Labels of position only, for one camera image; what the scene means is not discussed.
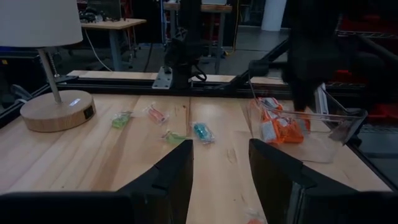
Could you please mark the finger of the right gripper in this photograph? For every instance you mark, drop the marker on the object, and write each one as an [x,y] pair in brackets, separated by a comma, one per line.
[300,96]
[308,95]

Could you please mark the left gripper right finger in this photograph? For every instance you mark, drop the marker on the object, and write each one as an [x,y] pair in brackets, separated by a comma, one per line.
[311,205]

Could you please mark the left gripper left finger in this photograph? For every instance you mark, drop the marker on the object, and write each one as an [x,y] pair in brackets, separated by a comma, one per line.
[140,205]

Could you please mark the white red candy wrapper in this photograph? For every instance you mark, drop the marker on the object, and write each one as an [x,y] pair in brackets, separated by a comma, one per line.
[270,105]

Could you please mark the orange candy pack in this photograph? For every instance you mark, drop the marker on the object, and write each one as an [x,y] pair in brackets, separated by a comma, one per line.
[293,133]

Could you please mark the orange candy clear wrapper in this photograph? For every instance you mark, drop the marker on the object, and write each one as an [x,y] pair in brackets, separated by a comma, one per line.
[255,220]

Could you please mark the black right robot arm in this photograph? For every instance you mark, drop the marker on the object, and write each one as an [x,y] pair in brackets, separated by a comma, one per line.
[186,56]

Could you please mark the pale green candy clear wrapper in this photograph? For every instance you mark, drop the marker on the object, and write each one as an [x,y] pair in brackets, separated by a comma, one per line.
[121,119]

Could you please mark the teal candy clear wrapper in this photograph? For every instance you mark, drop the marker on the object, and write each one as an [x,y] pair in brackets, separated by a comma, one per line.
[203,132]

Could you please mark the clear plastic bin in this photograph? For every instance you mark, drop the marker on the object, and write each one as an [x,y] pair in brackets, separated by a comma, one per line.
[311,152]

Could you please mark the white pillar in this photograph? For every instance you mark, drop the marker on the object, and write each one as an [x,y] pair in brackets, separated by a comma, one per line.
[273,14]

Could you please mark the wooden table grey legs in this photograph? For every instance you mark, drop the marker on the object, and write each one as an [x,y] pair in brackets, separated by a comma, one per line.
[115,23]

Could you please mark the white shade table lamp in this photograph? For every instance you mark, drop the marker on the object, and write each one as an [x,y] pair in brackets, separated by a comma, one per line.
[37,21]

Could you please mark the black aluminium table frame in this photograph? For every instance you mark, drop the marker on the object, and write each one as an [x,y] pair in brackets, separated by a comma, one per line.
[124,84]

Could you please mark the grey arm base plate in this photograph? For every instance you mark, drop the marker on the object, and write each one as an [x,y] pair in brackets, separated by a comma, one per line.
[162,77]

